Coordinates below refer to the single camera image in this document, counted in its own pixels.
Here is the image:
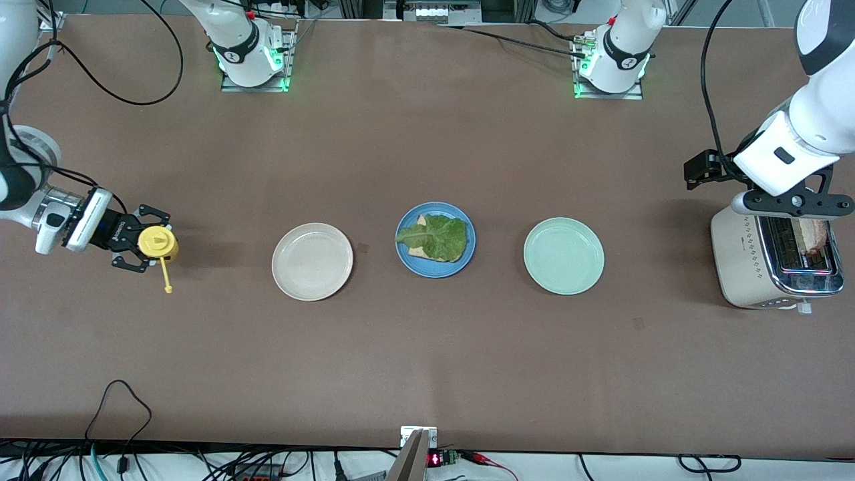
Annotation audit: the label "yellow squeeze bottle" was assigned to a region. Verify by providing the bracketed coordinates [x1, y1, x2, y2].
[138, 225, 180, 295]

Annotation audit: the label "toasted bread slice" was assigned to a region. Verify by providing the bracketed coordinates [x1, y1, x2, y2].
[407, 214, 462, 260]
[798, 217, 829, 255]

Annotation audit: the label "green lettuce leaf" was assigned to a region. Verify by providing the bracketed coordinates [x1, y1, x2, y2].
[395, 214, 468, 263]

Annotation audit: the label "light green round plate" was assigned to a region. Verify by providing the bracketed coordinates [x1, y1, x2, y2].
[523, 217, 606, 296]

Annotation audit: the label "beige round plate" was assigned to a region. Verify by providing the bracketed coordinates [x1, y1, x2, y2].
[271, 222, 355, 302]

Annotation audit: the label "blue round plate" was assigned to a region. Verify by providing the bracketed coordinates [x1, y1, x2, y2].
[395, 202, 477, 279]

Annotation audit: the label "cream and chrome toaster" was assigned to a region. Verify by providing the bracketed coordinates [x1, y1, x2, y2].
[710, 200, 845, 315]

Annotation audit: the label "control box with lights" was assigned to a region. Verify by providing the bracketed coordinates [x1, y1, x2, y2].
[384, 0, 482, 24]

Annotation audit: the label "short black right arm cable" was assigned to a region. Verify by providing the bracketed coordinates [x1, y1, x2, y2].
[0, 144, 128, 214]

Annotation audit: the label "long black left arm cable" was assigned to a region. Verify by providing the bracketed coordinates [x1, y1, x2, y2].
[701, 0, 745, 181]

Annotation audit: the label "long black arm cable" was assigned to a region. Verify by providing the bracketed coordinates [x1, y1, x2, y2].
[701, 0, 745, 181]
[0, 0, 184, 108]

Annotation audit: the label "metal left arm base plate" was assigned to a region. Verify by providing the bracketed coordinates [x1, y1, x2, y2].
[573, 33, 644, 101]

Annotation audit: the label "long black right arm cable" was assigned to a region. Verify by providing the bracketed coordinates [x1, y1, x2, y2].
[0, 0, 184, 108]

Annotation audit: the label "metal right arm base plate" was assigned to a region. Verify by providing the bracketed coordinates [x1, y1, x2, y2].
[220, 20, 299, 93]

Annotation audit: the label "black cable across table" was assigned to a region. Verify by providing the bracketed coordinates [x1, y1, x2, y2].
[434, 23, 592, 59]
[528, 19, 588, 42]

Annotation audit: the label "black looped cable with plug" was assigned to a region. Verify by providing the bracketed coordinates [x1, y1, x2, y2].
[85, 379, 153, 476]

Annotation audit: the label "black coiled cable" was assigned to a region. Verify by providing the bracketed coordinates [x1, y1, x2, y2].
[678, 454, 742, 474]

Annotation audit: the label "small white bracket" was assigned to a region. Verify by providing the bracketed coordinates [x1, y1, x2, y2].
[400, 426, 438, 448]

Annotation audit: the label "grey camera mount bar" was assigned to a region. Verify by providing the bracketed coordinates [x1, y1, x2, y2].
[386, 429, 430, 481]

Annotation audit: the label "red clip lead wires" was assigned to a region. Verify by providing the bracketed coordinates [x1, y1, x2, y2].
[461, 451, 518, 481]

